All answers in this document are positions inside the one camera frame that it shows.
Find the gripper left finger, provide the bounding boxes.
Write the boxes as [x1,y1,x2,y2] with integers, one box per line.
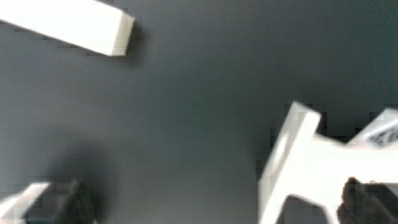
[0,180,98,224]

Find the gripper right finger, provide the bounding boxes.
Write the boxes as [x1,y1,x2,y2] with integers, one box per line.
[336,177,398,224]

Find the white lamp base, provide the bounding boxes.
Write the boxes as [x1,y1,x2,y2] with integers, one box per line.
[258,103,398,224]

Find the white left barrier block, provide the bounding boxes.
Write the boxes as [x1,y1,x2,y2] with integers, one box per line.
[0,0,135,56]

